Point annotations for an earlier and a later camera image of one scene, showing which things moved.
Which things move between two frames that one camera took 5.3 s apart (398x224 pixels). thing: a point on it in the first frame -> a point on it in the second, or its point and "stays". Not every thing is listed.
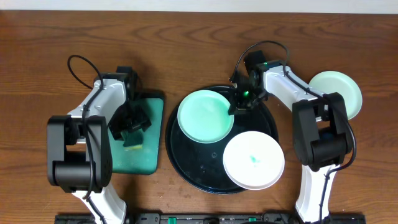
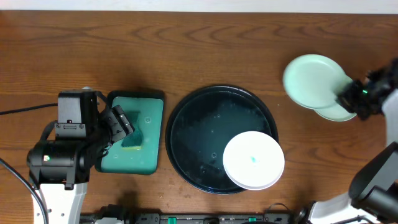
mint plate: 203,116 -> 314,81
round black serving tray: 201,164 stays
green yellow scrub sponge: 132,140 stays
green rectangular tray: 145,160 stays
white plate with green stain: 254,160 stays
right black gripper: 241,104 -> 352,98
